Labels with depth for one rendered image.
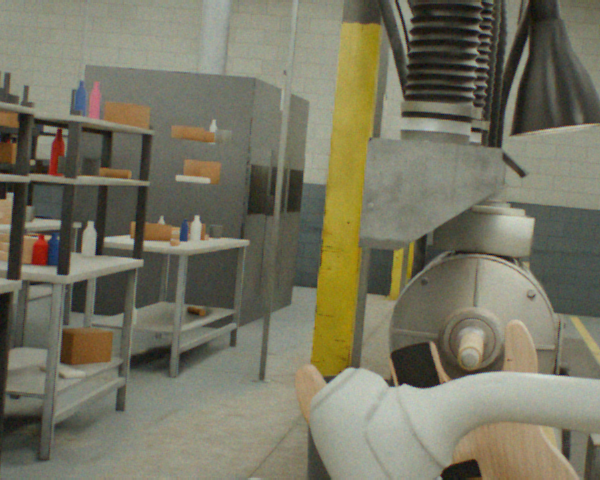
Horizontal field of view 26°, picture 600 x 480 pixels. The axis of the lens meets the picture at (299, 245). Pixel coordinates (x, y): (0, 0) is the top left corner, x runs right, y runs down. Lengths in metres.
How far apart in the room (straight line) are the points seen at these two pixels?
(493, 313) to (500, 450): 0.25
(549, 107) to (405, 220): 0.25
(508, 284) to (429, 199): 0.33
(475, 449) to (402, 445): 0.39
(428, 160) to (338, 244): 7.52
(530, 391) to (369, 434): 0.18
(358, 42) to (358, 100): 0.41
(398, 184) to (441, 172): 0.06
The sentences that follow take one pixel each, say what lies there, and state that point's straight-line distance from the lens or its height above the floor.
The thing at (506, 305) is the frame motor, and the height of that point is 1.31.
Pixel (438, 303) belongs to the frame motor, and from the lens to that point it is 1.94.
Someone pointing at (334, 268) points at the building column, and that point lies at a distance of 9.17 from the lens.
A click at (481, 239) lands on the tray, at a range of 1.98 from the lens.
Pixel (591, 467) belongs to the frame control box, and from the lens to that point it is 1.97.
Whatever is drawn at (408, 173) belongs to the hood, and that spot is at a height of 1.49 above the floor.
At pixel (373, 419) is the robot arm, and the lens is 1.40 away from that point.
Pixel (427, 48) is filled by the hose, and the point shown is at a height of 1.66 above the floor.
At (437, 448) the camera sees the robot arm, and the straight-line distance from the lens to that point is 1.41.
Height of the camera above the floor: 1.47
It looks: 3 degrees down
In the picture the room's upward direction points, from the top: 5 degrees clockwise
